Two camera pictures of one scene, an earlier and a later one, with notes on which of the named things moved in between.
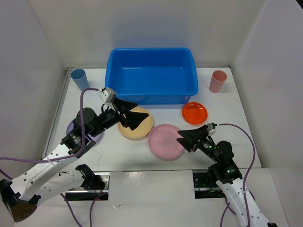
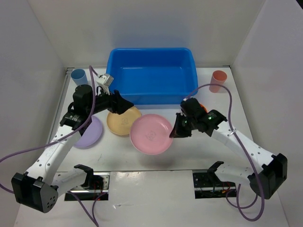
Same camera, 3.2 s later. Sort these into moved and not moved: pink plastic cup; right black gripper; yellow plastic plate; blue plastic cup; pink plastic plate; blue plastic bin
Moved: right black gripper; yellow plastic plate; pink plastic plate
Not moved: pink plastic cup; blue plastic bin; blue plastic cup
